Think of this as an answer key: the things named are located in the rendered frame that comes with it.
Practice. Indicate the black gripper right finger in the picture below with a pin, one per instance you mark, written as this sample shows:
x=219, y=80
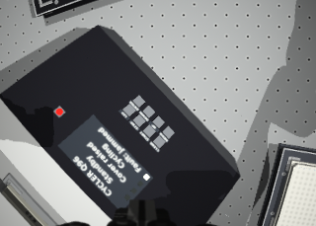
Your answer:
x=152, y=216

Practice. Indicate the grey flat base plate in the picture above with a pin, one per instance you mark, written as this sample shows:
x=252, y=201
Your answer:
x=245, y=68

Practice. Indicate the white rectangular well plate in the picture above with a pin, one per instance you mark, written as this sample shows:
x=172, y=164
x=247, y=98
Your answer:
x=297, y=205

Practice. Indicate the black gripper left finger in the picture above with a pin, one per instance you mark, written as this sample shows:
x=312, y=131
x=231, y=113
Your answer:
x=133, y=213

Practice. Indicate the cream rectangular well plate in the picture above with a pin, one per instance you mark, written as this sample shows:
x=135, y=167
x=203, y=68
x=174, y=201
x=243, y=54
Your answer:
x=22, y=207

